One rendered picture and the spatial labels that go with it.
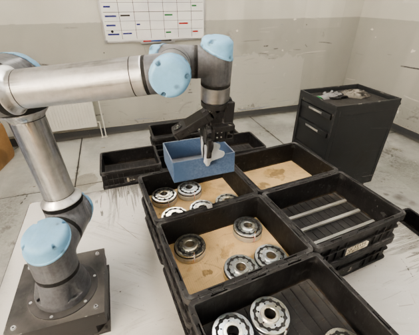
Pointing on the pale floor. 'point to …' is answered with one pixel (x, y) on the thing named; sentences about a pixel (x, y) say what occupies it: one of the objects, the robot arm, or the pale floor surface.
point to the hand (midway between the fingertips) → (204, 161)
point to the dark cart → (346, 127)
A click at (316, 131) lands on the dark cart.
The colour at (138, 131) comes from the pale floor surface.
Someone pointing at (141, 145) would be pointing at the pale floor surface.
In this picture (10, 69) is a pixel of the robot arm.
